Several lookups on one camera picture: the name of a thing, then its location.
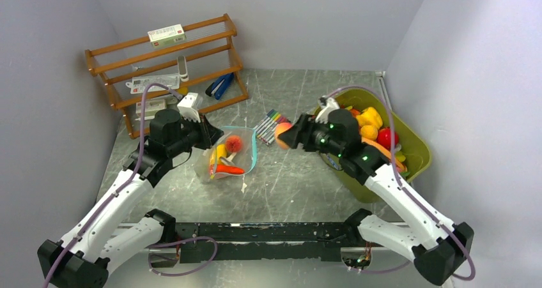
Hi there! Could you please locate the toy peach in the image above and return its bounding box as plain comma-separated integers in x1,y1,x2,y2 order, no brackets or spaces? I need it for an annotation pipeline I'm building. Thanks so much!
225,135,243,153
274,122,292,150

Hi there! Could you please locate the olive green plastic bin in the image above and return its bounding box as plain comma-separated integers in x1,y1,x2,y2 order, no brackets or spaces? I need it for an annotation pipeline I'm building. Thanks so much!
322,87,431,203

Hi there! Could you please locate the yellow toy bell pepper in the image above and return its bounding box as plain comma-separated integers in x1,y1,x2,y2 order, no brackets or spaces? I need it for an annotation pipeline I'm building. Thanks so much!
355,107,383,130

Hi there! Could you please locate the white green box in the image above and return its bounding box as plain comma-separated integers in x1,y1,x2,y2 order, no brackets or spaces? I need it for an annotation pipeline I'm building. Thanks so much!
147,24,187,49

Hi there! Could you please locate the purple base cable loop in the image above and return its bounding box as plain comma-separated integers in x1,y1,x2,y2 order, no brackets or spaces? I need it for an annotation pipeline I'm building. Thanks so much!
147,236,220,278

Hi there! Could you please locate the wooden three-tier rack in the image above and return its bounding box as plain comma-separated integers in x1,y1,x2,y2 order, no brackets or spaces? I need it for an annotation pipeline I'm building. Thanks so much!
84,13,249,139

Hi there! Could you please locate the white upright device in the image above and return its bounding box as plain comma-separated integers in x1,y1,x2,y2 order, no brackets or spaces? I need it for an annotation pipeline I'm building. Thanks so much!
177,56,189,82

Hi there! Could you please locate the clear zip top bag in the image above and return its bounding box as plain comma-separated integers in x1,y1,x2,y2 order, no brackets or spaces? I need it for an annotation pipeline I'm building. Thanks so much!
194,126,258,183

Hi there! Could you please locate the yellow toy lemon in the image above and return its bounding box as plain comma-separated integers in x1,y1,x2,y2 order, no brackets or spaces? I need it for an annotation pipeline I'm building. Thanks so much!
360,125,379,141

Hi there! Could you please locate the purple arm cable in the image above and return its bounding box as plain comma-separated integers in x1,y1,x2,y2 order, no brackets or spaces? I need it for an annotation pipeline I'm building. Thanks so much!
42,82,185,288
321,85,477,282

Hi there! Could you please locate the orange toy papaya slice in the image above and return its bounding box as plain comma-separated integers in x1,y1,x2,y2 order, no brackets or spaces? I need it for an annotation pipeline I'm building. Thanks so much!
361,137,407,172

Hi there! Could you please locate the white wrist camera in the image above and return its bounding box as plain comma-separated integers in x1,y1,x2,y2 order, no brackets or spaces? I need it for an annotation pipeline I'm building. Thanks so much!
315,96,340,124
177,92,203,123

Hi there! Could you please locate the small white box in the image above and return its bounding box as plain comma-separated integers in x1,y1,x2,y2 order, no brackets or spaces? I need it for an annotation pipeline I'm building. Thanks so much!
135,99,167,120

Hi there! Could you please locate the red toy carrot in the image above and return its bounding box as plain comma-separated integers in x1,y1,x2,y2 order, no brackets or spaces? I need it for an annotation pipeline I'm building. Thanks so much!
215,164,245,175

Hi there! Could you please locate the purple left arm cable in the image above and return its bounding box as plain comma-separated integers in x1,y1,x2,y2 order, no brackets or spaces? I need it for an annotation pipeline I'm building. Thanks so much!
42,82,185,288

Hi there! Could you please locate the red toy pomegranate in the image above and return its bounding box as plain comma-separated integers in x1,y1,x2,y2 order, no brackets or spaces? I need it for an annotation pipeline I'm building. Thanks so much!
376,128,399,150

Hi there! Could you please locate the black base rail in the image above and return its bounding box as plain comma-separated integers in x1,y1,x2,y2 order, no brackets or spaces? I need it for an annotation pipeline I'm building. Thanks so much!
176,222,374,264

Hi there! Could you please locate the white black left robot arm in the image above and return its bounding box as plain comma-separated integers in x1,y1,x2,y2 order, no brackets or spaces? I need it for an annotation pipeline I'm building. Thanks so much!
37,109,224,287

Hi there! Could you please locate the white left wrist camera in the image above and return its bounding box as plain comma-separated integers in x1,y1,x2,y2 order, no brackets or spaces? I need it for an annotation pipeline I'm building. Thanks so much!
177,92,203,123

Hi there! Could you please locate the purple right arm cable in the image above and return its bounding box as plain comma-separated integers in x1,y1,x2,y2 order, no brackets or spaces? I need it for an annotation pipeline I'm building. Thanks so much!
321,85,477,282

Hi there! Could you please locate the coloured marker pen set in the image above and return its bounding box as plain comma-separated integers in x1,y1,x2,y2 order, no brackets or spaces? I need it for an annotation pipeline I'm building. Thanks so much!
254,109,290,146

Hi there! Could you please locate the flat white package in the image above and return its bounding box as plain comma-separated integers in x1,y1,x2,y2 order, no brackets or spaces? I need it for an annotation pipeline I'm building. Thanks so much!
125,73,182,95

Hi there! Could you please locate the yellow toy mango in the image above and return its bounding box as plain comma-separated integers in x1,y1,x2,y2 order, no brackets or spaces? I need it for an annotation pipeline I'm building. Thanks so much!
209,144,228,171

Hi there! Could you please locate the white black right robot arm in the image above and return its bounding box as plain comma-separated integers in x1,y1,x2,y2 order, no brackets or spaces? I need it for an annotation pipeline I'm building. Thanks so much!
275,109,476,285

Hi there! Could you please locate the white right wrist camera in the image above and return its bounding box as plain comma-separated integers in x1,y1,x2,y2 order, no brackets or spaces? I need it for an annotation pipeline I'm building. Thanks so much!
315,96,340,124

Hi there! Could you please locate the blue stapler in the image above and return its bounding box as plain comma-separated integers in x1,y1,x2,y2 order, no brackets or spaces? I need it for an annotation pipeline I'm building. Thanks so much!
205,73,235,100

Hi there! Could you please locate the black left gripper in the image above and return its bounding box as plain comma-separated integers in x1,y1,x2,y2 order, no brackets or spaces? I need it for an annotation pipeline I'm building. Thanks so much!
167,111,224,156

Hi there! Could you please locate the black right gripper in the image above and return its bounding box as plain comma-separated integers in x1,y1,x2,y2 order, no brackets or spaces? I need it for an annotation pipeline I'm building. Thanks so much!
279,112,344,158

